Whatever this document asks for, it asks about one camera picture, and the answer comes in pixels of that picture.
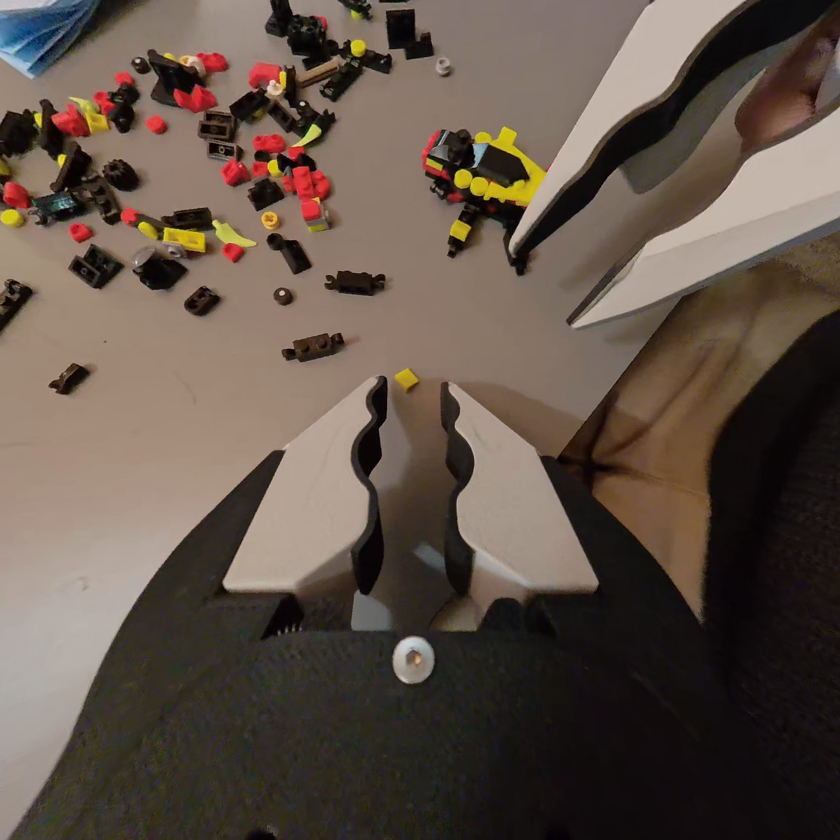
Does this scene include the person's right hand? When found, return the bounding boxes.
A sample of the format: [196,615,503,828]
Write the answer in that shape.
[735,10,840,156]

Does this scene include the scattered loose lego pieces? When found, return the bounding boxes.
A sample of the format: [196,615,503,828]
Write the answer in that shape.
[0,0,454,396]

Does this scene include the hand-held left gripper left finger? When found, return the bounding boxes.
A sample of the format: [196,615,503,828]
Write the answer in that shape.
[222,375,396,632]

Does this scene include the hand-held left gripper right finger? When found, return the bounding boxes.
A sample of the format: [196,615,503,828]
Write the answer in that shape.
[432,382,601,632]

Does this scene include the lego instruction booklet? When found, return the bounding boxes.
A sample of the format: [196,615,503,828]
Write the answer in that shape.
[0,0,101,80]

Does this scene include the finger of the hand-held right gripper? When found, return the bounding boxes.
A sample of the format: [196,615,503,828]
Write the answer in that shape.
[507,0,818,261]
[566,98,840,330]

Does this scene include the partly built lego model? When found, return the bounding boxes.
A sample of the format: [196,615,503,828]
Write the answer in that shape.
[422,126,549,275]

